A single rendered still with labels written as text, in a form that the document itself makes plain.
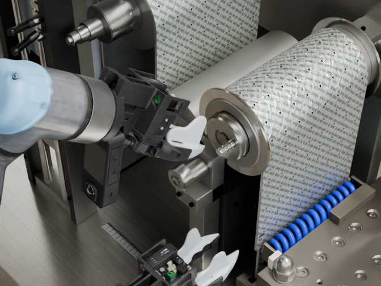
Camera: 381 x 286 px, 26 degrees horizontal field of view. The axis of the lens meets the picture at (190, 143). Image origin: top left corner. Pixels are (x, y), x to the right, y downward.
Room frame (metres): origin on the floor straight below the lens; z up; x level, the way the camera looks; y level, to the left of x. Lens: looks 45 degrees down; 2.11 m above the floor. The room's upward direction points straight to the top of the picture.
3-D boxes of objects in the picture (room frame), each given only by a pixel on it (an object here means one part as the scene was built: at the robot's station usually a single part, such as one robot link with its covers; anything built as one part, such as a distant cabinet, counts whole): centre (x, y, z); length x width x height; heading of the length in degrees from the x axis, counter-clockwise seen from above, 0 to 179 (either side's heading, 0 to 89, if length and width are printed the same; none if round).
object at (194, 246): (0.79, -0.01, 1.11); 0.09 x 0.03 x 0.06; 142
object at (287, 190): (0.92, -0.19, 1.11); 0.23 x 0.01 x 0.18; 133
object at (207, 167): (0.89, -0.01, 1.05); 0.06 x 0.05 x 0.31; 133
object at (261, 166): (0.89, -0.06, 1.25); 0.15 x 0.01 x 0.15; 43
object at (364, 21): (1.09, -0.29, 1.28); 0.06 x 0.05 x 0.02; 133
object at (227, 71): (1.06, -0.08, 1.18); 0.26 x 0.12 x 0.12; 133
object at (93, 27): (1.02, 0.16, 1.34); 0.06 x 0.03 x 0.03; 133
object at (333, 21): (1.06, -0.25, 1.25); 0.15 x 0.01 x 0.15; 43
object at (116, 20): (1.06, 0.12, 1.34); 0.06 x 0.06 x 0.06; 43
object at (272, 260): (0.81, -0.14, 1.04); 0.02 x 0.01 x 0.02; 133
